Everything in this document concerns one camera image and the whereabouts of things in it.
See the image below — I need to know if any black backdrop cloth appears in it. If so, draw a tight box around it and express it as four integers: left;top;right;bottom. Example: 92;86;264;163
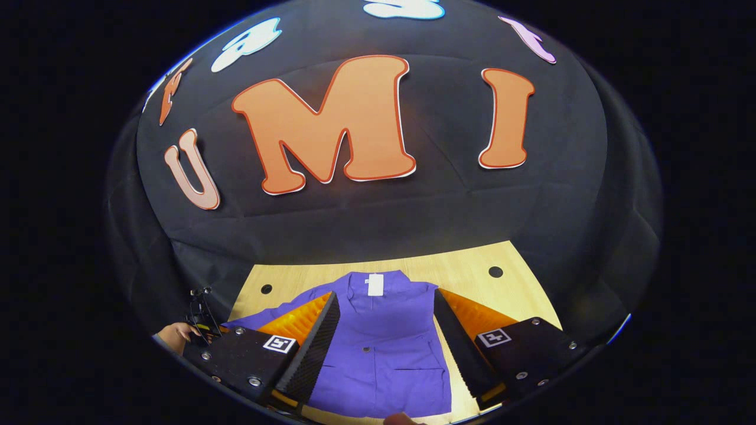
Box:
106;0;662;355

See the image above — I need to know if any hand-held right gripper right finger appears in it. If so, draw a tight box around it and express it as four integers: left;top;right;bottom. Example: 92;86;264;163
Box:
433;288;591;412

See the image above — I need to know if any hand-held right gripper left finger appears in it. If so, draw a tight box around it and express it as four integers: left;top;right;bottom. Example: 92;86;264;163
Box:
188;291;341;414

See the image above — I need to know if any white panel edge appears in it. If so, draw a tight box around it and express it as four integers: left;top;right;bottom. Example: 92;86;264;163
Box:
607;313;631;346

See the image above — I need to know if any purple shirt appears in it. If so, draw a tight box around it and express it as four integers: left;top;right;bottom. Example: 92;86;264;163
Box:
223;270;452;420

